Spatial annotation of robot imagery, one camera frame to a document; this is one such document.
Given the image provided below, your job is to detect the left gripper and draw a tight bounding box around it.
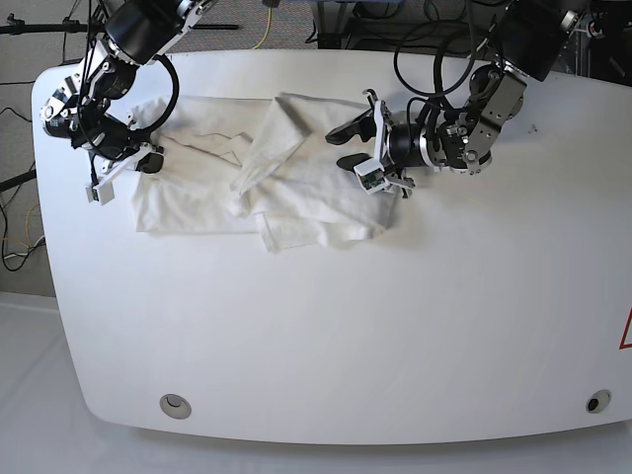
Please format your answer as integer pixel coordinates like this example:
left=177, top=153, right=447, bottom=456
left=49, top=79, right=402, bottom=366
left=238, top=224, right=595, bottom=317
left=325, top=89, right=439, bottom=198

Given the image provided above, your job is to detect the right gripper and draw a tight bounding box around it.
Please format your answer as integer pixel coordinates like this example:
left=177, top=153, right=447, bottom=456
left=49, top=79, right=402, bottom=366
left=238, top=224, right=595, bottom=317
left=71, top=111, right=166, bottom=185

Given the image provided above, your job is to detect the white printed T-shirt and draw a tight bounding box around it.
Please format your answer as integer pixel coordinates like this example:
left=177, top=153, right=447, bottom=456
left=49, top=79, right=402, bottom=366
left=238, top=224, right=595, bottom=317
left=132, top=94, right=396, bottom=252

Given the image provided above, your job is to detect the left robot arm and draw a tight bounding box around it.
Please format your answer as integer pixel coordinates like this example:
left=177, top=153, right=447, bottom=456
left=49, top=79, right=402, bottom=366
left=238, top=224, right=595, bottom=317
left=325, top=1, right=584, bottom=196

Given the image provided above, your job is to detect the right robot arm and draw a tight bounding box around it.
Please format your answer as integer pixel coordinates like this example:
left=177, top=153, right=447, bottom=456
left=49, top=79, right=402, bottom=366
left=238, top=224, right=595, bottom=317
left=40, top=1, right=215, bottom=174

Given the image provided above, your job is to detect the black tripod stand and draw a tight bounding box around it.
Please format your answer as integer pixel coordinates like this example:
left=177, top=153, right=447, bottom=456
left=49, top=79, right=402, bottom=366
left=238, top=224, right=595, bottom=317
left=1, top=1, right=240, bottom=194

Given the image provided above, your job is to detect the grey table grommet left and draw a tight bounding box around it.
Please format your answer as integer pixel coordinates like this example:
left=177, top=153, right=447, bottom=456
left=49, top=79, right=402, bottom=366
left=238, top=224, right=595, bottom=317
left=159, top=394, right=192, bottom=420

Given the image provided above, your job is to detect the black table grommet right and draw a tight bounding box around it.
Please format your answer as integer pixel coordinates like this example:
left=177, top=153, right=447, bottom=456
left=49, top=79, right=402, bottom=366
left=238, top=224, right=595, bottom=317
left=586, top=389, right=612, bottom=414

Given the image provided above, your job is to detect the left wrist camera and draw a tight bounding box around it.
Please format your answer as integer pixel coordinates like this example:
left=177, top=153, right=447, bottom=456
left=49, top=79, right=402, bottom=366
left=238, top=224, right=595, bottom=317
left=354, top=158, right=390, bottom=195

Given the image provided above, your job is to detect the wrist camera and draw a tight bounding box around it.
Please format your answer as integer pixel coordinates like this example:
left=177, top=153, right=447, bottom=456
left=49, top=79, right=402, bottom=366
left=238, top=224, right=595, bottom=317
left=86, top=182, right=115, bottom=205
left=354, top=158, right=390, bottom=195

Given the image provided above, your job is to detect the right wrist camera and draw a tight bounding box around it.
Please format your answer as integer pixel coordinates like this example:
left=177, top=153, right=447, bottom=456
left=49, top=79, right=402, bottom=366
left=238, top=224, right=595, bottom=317
left=86, top=182, right=115, bottom=205

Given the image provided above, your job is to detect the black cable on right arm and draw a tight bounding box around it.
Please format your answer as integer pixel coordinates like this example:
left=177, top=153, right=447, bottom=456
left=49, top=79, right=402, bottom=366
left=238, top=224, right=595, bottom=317
left=127, top=54, right=180, bottom=137

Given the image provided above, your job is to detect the yellow cable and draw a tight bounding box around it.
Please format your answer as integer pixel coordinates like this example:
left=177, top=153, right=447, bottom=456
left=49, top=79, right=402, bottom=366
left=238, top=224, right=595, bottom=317
left=253, top=0, right=277, bottom=50

